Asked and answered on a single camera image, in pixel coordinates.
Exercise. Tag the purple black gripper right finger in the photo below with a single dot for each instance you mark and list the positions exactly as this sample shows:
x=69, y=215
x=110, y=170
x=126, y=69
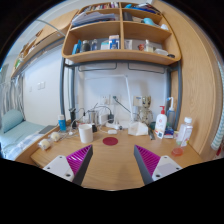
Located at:
x=147, y=162

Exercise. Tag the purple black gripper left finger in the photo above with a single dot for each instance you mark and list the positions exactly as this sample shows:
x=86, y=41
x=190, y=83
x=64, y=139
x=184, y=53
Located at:
x=79, y=162

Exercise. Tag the clear plastic water bottle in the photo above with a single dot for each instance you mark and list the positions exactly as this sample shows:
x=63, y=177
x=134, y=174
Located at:
x=184, y=132

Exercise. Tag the small white square clock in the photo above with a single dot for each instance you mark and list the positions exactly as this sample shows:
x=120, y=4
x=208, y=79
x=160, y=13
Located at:
x=160, y=135

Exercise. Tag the white ceramic mug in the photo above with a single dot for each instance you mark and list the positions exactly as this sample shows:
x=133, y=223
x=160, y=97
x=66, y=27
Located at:
x=85, y=132

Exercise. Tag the orange bottle cap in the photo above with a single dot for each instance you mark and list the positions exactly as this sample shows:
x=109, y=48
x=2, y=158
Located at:
x=177, y=152

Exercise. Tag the white tissue pack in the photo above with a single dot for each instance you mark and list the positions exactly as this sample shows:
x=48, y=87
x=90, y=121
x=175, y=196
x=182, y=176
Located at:
x=137, y=129

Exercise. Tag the dark red round coaster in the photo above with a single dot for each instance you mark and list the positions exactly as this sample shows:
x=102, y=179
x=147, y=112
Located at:
x=110, y=141

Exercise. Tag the white red pump lotion bottle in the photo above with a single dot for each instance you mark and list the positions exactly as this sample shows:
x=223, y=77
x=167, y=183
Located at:
x=161, y=121

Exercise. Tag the white desk lamp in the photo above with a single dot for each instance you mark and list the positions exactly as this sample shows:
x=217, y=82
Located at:
x=117, y=87

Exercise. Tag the Groot figurine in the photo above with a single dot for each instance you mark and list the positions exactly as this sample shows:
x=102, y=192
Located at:
x=145, y=114

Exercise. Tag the blue white small bottle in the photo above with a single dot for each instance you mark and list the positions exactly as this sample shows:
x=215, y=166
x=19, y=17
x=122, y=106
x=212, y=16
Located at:
x=62, y=123

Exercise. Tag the metal cup with utensils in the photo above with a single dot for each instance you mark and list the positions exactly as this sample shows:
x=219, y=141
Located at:
x=93, y=117

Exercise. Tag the black power adapter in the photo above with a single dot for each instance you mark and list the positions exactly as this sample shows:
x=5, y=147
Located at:
x=110, y=118

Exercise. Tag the clear spray bottle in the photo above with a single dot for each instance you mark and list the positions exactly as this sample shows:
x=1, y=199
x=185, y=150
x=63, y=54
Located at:
x=170, y=113

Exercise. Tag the teal bed pillow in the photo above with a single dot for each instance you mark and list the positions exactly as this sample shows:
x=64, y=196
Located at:
x=11, y=119

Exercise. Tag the blue white box on shelf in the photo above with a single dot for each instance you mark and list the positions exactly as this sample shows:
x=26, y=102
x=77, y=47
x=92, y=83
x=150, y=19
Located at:
x=114, y=42

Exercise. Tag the white wall socket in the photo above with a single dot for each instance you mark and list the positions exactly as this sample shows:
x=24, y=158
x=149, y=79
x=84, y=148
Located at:
x=105, y=99

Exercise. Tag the wooden wall shelf unit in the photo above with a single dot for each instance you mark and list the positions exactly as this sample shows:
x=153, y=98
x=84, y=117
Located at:
x=133, y=24

